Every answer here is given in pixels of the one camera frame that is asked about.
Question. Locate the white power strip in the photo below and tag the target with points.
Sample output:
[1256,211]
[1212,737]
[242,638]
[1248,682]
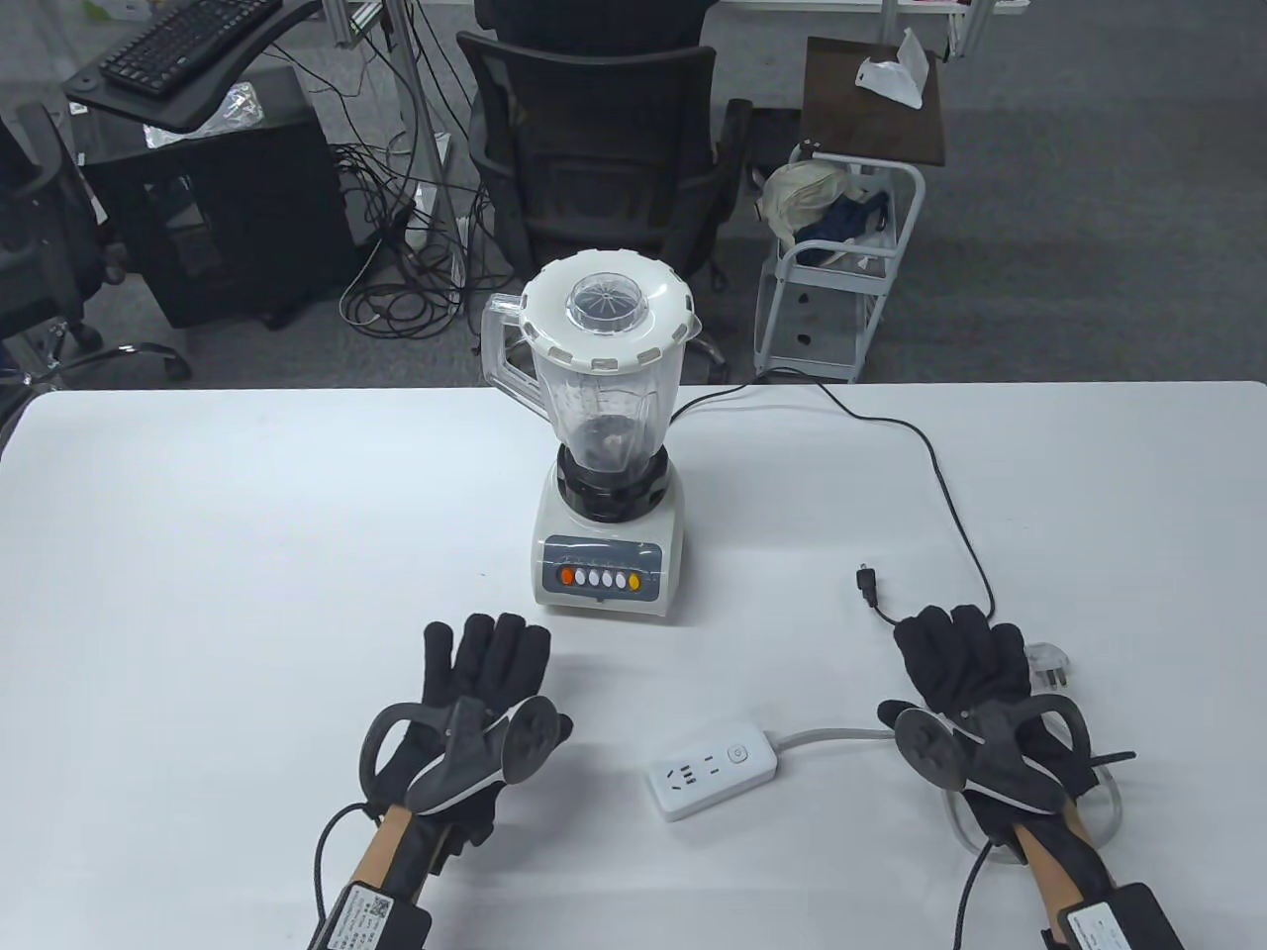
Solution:
[703,787]

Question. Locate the black wrist device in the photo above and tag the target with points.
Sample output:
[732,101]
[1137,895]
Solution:
[401,925]
[1128,925]

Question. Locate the person's right hand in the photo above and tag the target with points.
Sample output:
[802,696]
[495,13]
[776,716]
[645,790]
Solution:
[960,658]

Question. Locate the grey left hand tracker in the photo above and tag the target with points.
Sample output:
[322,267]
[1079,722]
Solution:
[450,777]

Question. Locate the black keyboard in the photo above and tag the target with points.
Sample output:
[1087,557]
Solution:
[178,45]

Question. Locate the dark brown wooden board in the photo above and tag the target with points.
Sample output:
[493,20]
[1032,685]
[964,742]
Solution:
[871,119]

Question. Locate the black chair with chrome base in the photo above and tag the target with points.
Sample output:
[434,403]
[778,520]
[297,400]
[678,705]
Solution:
[40,247]

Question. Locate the white plastic bag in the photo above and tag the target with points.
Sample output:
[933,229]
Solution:
[896,74]

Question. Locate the person's right forearm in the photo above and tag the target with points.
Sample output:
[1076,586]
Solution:
[1059,861]

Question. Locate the black mesh office chair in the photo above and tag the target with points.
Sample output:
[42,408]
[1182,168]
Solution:
[594,139]

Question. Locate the black left wrist device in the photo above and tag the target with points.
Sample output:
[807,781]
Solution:
[401,925]

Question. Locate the black cabinet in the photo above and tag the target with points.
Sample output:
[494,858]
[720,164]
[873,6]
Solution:
[228,218]

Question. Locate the white blender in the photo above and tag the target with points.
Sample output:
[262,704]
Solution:
[604,554]

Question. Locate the grey right hand tracker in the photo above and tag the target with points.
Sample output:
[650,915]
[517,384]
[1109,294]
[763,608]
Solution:
[1020,782]

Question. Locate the grey hand tracker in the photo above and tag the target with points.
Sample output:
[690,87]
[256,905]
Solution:
[1020,782]
[450,777]

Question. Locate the dark blue cloth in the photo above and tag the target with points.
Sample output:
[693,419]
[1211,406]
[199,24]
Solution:
[841,223]

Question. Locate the person's left forearm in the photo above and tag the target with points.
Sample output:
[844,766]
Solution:
[391,851]

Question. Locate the aluminium frame leg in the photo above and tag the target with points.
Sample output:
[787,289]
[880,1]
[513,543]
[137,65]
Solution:
[421,89]

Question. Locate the person's left hand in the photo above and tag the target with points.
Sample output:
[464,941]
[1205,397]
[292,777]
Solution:
[485,663]

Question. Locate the white rolling cart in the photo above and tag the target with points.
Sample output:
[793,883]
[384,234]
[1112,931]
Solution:
[812,317]

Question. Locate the black right wrist device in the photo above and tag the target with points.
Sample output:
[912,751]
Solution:
[1128,925]

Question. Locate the black keyboard tray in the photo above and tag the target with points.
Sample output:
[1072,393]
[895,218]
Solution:
[178,114]

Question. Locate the beige bag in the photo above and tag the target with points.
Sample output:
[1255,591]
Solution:
[802,193]

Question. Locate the white desk leg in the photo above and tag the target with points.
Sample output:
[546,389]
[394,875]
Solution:
[955,30]

